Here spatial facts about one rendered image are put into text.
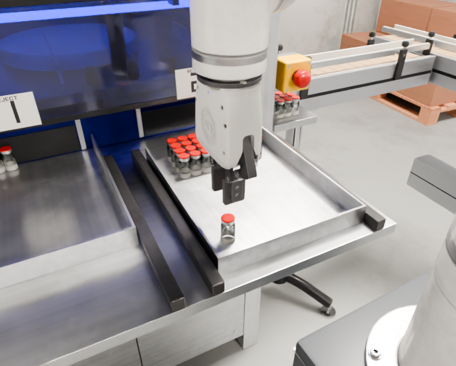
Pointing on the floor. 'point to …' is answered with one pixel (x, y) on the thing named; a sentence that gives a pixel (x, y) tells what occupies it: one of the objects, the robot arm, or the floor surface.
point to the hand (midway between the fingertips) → (227, 183)
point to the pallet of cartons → (442, 22)
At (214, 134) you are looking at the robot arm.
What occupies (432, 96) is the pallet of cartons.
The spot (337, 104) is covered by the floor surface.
